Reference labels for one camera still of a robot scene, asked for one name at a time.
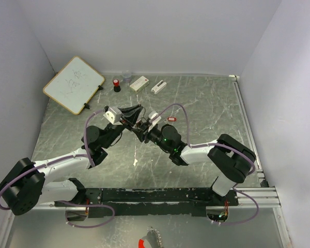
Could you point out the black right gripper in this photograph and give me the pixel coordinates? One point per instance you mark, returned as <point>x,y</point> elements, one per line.
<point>145,133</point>

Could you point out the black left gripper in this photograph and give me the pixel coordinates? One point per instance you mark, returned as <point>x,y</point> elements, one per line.
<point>131,113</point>

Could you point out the silver keyring with clips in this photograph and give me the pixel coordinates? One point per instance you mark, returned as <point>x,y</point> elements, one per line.
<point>140,118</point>

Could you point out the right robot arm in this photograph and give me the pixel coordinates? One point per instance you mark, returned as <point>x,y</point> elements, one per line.
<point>234,160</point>

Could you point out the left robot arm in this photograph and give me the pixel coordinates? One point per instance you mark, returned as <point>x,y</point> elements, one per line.
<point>30,183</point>

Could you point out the red black stamp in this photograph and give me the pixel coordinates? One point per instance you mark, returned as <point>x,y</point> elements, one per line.
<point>116,86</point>

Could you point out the green white staple box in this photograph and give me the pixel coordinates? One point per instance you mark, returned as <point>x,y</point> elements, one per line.
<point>139,84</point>

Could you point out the paper clip jar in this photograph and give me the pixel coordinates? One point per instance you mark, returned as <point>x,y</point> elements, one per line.
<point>126,76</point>

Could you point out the white stapler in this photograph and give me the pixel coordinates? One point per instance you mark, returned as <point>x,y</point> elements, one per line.
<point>158,87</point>

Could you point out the yellow framed whiteboard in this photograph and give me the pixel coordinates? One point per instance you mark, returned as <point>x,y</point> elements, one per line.
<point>74,85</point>

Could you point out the red white tool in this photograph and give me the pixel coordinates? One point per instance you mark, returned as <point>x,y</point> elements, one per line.
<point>153,237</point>

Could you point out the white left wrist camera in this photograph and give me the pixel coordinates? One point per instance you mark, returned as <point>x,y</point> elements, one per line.
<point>113,115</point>

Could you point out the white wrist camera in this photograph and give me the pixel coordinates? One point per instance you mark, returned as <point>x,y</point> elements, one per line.
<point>154,119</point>
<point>113,115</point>

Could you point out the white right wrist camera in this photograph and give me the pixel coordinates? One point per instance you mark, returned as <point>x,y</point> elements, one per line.
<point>154,119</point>

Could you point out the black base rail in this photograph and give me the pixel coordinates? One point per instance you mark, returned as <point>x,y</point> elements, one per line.
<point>151,201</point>

